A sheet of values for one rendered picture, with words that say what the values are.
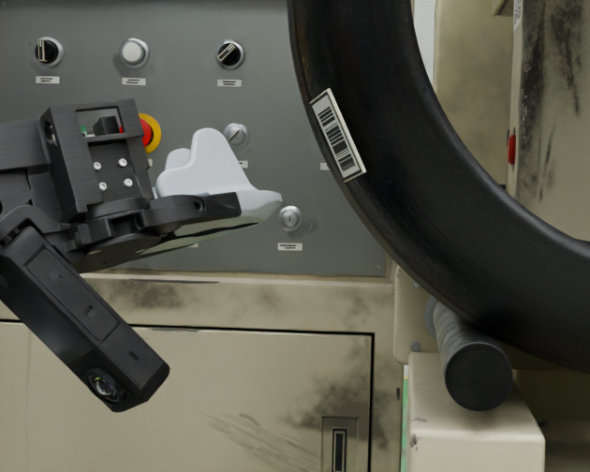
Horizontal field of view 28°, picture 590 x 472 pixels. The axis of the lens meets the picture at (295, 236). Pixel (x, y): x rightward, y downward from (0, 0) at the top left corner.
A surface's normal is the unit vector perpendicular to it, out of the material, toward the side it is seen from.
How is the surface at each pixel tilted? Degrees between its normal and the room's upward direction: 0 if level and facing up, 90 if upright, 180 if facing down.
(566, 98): 90
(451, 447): 90
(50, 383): 90
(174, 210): 71
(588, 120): 90
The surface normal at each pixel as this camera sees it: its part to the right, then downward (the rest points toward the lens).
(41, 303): -0.52, 0.62
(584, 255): -0.17, 0.22
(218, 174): 0.55, -0.29
